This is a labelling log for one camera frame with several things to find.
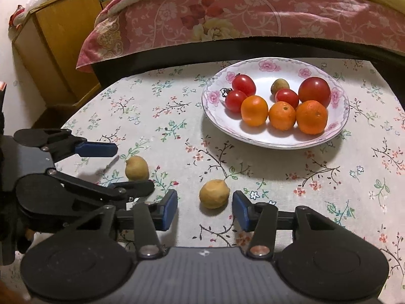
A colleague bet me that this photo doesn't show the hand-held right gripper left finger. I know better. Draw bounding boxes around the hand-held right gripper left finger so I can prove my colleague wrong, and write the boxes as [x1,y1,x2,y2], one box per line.
[68,189,178,258]

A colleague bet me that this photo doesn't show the medium orange mandarin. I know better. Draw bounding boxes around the medium orange mandarin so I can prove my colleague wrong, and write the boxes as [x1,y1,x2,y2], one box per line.
[269,101,297,131]

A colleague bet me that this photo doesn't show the large orange mandarin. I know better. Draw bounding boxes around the large orange mandarin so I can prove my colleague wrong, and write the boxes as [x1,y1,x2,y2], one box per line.
[295,100,328,135]

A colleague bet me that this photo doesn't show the white floral rimmed plate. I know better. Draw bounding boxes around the white floral rimmed plate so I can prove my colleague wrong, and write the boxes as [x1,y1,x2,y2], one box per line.
[202,58,350,150]

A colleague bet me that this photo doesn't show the tan longan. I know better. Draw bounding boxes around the tan longan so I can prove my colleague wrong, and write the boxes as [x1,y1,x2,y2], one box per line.
[271,79,290,96]
[199,179,230,210]
[125,156,149,181]

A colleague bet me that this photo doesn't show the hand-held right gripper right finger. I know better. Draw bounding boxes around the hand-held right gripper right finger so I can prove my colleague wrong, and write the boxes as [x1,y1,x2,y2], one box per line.
[232,191,345,258]

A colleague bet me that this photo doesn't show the floral printed tablecloth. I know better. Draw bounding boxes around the floral printed tablecloth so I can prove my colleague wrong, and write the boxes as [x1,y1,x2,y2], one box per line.
[54,58,405,298]

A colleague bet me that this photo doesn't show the pink floral bedsheet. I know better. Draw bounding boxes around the pink floral bedsheet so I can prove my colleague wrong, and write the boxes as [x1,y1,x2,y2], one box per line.
[76,0,405,73]

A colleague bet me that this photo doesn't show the black bed frame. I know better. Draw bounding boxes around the black bed frame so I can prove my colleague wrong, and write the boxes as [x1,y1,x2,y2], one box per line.
[92,36,405,89]

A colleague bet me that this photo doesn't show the smooth orange citrus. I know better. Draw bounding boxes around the smooth orange citrus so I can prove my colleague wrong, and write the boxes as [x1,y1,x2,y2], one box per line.
[241,95,269,127]

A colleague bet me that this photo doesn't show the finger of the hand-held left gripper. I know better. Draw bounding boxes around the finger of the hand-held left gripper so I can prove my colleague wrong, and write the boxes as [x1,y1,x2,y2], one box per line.
[13,128,119,163]
[47,169,155,202]

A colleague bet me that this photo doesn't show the large red tomato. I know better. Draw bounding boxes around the large red tomato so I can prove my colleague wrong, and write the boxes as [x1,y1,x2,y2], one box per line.
[298,77,331,108]

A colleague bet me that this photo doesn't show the small red tomato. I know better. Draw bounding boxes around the small red tomato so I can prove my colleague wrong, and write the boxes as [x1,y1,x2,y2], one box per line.
[232,74,257,97]
[275,89,299,110]
[220,88,248,113]

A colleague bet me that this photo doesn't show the red and white ornament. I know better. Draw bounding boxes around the red and white ornament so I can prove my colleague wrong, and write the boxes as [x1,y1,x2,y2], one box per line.
[9,5,27,29]

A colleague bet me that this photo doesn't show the yellow wooden cabinet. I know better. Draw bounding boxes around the yellow wooden cabinet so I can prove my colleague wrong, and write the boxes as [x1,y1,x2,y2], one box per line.
[12,0,110,108]

